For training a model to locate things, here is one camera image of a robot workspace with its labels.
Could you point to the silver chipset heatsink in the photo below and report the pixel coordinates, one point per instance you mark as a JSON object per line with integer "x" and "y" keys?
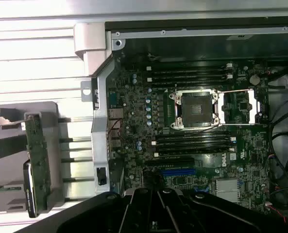
{"x": 227, "y": 191}

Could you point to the grey parts rack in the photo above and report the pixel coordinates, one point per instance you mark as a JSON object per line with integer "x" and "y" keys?
{"x": 15, "y": 174}

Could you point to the silver socket cover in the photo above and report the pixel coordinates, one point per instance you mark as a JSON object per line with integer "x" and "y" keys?
{"x": 253, "y": 114}

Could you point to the green motherboard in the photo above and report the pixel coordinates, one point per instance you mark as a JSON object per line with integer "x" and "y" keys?
{"x": 207, "y": 165}

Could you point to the green RAM stick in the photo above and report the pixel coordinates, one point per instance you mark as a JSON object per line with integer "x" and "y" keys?
{"x": 3, "y": 188}

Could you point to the CPU socket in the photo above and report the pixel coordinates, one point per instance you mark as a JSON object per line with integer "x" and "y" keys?
{"x": 194, "y": 106}

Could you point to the black RAM slot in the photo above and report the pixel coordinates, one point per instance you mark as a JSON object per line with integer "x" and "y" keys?
{"x": 192, "y": 147}
{"x": 192, "y": 141}
{"x": 187, "y": 73}
{"x": 187, "y": 84}
{"x": 192, "y": 153}
{"x": 187, "y": 79}
{"x": 192, "y": 135}
{"x": 187, "y": 68}

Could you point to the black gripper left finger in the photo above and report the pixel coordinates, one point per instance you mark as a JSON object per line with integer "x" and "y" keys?
{"x": 90, "y": 218}

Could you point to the black open PC case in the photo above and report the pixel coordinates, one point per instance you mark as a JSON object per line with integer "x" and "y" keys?
{"x": 100, "y": 136}

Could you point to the short blue expansion slot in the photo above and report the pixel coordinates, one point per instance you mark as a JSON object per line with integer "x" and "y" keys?
{"x": 202, "y": 189}

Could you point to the thin metal locking lever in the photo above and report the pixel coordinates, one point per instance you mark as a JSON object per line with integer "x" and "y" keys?
{"x": 236, "y": 91}

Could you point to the silver coin cell battery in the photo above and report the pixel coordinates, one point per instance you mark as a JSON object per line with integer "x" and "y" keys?
{"x": 255, "y": 79}

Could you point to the long blue expansion slot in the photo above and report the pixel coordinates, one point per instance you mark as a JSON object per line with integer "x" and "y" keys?
{"x": 177, "y": 172}

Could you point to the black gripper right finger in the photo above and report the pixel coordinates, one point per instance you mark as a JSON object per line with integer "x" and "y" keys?
{"x": 219, "y": 218}

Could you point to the metal rear port block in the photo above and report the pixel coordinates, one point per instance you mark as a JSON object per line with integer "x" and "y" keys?
{"x": 115, "y": 114}

